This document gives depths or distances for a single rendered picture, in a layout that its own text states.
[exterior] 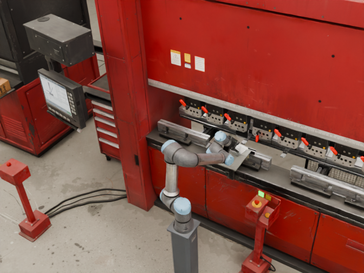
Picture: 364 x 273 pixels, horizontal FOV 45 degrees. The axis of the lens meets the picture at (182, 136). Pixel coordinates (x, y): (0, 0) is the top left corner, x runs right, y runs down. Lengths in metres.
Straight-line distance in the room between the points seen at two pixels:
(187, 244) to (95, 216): 1.45
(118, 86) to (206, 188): 1.14
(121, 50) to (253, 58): 1.00
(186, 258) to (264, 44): 1.62
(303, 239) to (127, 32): 2.09
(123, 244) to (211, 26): 2.15
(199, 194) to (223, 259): 0.60
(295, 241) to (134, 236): 1.47
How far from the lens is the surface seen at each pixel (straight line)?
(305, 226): 3.56
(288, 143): 3.24
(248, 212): 3.36
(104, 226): 4.34
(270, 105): 3.13
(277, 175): 3.47
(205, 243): 4.10
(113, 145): 4.69
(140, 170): 4.03
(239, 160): 3.37
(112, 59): 3.48
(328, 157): 3.56
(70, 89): 3.25
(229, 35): 3.03
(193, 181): 3.83
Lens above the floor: 3.20
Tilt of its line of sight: 38 degrees down
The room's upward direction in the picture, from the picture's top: 3 degrees counter-clockwise
